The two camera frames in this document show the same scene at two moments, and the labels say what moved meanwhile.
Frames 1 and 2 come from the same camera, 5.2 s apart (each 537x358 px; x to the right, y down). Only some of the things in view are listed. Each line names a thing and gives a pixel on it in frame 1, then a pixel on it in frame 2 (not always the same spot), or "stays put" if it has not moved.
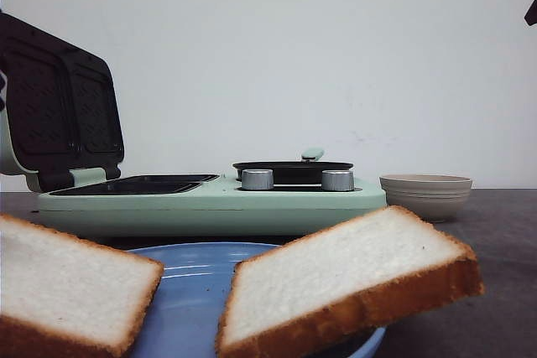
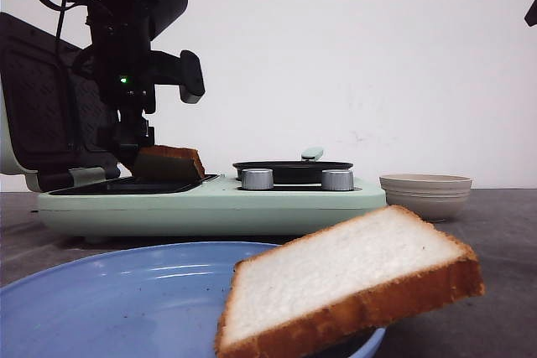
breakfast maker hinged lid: [59, 106] stays put
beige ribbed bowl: [435, 197] stays put
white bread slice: [64, 297] → [159, 162]
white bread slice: [342, 279] stays put
